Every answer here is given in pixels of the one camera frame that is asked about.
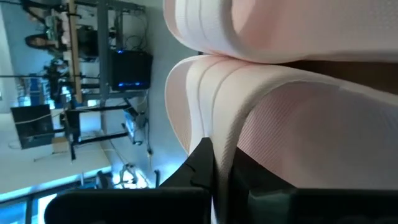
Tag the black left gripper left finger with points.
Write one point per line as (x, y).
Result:
(140, 205)

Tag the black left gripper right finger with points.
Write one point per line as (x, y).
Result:
(311, 207)

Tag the pink slide sandal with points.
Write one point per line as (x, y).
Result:
(311, 130)
(280, 25)

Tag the black metal stand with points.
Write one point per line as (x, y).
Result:
(73, 124)

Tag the black monitor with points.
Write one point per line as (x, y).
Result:
(34, 127)

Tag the black computer tower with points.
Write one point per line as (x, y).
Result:
(130, 68)

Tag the blue equipment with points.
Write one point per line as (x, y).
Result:
(31, 90)

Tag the wooden table grey legs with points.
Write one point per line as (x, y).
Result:
(74, 46)

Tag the person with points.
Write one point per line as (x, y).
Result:
(40, 42)

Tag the window with dark frame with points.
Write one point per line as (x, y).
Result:
(15, 202)

